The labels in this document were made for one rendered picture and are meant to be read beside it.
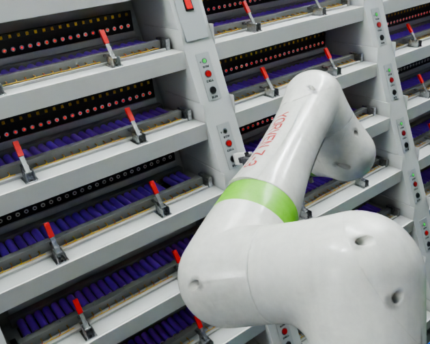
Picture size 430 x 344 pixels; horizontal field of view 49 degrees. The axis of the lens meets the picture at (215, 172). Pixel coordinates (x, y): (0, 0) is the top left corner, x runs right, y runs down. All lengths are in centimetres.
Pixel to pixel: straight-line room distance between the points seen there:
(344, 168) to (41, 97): 64
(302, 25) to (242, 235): 102
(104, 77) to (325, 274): 80
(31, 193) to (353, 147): 66
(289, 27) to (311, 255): 105
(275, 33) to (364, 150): 60
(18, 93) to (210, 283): 67
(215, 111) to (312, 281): 83
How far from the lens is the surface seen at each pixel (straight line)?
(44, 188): 107
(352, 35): 173
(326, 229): 47
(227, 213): 58
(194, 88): 122
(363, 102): 175
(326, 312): 46
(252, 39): 135
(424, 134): 198
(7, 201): 106
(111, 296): 121
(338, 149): 89
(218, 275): 52
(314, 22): 151
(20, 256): 114
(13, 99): 107
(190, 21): 124
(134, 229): 114
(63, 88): 109
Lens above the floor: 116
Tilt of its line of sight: 10 degrees down
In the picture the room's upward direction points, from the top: 17 degrees counter-clockwise
